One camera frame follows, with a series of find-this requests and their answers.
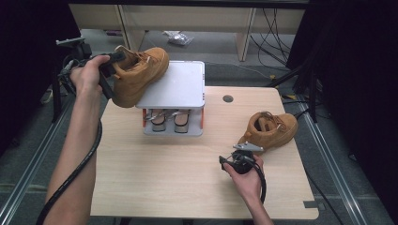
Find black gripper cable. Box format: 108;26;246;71
35;57;104;225
233;151;268;204

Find person's right hand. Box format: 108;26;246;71
223;154;265;201

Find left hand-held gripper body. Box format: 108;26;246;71
55;37;115;100

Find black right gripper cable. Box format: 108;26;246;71
233;151;268;204

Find clear plastic bag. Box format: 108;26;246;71
162;30;195;47

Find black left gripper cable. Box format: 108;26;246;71
35;57;104;225

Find bundle of black floor cables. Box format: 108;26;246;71
249;7;293;69

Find tan suede boot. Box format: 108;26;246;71
236;111;299;156
111;45;171;109

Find aluminium floor rail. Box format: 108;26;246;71
0;90;79;225
298;101;372;225

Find person's left hand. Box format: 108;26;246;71
69;55;111;97

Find black curtain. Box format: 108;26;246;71
285;0;398;217
0;0;99;158

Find beige wooden cabinet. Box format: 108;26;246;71
68;3;307;63

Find white shoe rack orange braces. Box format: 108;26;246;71
135;60;207;138

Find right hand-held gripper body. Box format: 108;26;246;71
231;141;264;175

